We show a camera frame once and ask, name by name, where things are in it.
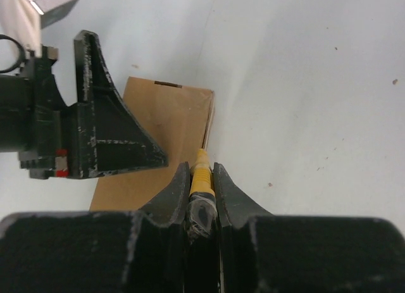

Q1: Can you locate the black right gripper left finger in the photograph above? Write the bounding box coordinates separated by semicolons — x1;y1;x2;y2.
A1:
140;162;190;227

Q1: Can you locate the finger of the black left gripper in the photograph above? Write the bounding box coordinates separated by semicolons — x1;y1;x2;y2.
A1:
69;30;168;178

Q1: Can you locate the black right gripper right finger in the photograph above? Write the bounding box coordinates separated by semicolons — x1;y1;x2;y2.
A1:
213;163;272;228

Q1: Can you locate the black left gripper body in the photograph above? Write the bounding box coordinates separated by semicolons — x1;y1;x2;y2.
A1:
1;35;78;179

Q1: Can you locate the brown cardboard express box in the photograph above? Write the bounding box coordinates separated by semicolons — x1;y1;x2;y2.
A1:
90;77;215;211

